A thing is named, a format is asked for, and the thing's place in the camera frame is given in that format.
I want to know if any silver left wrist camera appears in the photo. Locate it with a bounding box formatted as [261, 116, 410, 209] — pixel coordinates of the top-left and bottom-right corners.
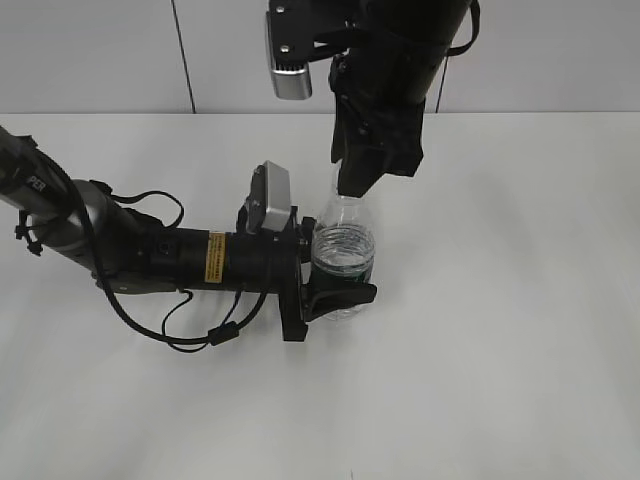
[244, 161, 292, 234]

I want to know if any clear Cestbon water bottle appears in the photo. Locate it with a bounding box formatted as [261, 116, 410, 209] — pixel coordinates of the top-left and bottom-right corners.
[310, 164, 376, 291]

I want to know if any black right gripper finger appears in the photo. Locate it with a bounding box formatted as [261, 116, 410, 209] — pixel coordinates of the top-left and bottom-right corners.
[337, 127, 394, 198]

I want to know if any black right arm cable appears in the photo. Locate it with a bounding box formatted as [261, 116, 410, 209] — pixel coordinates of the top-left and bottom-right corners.
[447, 0, 482, 56]

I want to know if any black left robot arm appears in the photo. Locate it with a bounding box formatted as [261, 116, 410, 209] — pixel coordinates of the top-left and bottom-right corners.
[1, 132, 377, 342]

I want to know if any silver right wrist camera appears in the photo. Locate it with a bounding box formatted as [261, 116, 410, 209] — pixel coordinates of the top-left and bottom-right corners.
[265, 0, 367, 101]

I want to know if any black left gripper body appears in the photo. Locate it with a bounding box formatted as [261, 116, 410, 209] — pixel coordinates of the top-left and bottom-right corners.
[232, 206, 308, 342]

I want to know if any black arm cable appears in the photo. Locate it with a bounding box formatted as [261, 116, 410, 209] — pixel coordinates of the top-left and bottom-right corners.
[59, 169, 271, 353]
[447, 0, 482, 56]

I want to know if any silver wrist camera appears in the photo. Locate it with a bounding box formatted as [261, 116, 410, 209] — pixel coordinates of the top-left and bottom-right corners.
[244, 161, 292, 234]
[265, 0, 367, 101]

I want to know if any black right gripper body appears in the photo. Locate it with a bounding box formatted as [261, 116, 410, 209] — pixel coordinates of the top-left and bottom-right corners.
[329, 33, 448, 176]

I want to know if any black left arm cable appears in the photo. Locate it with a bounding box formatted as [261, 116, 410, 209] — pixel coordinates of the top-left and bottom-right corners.
[59, 169, 271, 353]

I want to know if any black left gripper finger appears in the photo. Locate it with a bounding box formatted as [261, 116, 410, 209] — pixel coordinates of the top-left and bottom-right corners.
[303, 282, 378, 323]
[300, 216, 316, 245]

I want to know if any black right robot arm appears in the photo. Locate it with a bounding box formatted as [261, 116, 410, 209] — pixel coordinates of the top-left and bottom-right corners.
[329, 1, 480, 197]

